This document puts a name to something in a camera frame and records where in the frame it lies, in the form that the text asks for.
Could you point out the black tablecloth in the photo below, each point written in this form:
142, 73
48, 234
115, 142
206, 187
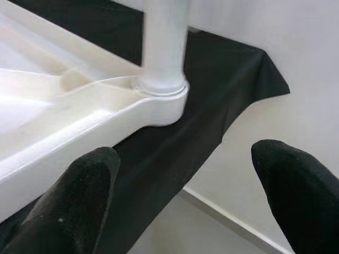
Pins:
212, 92

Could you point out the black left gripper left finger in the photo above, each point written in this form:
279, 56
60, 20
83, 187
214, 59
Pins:
71, 206

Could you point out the white plastic children table top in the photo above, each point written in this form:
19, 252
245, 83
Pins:
79, 127

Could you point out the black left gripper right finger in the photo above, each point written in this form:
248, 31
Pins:
304, 201

